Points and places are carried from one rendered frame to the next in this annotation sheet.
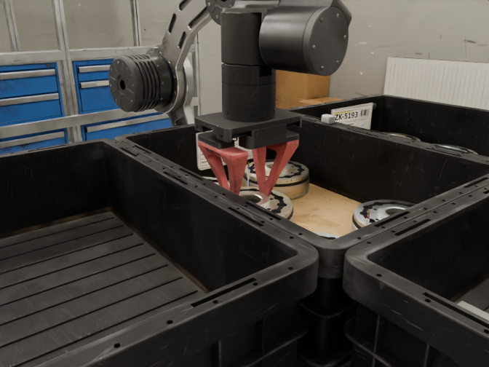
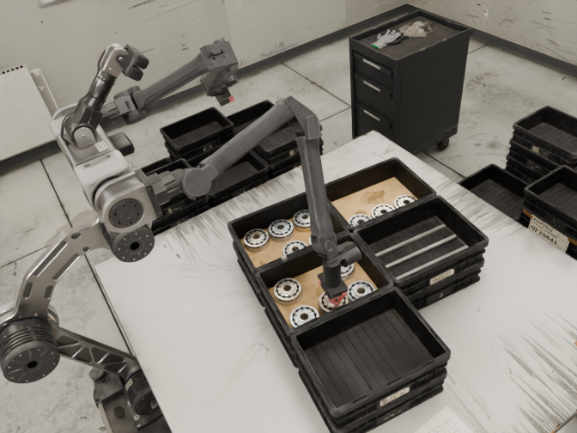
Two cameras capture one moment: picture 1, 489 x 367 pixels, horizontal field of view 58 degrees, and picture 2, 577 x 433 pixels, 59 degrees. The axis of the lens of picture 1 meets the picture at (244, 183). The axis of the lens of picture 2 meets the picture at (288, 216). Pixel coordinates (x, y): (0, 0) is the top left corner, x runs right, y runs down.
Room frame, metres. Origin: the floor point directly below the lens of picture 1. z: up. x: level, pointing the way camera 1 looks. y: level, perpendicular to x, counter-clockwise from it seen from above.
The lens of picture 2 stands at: (0.23, 1.05, 2.29)
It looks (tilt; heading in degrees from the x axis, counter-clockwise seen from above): 43 degrees down; 288
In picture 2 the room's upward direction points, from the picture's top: 9 degrees counter-clockwise
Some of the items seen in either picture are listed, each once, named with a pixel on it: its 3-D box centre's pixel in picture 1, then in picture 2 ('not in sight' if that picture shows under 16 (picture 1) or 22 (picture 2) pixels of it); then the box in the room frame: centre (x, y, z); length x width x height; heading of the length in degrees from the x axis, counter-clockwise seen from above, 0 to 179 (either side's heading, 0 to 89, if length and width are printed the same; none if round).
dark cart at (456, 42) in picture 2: not in sight; (405, 96); (0.31, -2.10, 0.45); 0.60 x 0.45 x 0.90; 45
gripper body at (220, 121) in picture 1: (249, 98); (332, 277); (0.46, 0.00, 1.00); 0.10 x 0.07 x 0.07; 127
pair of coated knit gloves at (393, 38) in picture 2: not in sight; (386, 38); (0.45, -2.07, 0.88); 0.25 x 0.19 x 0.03; 45
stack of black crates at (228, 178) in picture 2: not in sight; (233, 191); (1.30, -1.18, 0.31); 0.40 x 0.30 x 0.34; 45
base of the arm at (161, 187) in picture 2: not in sight; (160, 188); (0.89, 0.11, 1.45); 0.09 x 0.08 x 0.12; 135
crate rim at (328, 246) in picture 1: (290, 159); (322, 280); (0.51, -0.06, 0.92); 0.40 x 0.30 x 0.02; 37
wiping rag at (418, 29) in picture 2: not in sight; (417, 27); (0.26, -2.22, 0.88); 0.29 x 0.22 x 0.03; 45
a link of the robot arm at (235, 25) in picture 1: (253, 38); (333, 265); (0.46, -0.01, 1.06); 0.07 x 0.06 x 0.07; 44
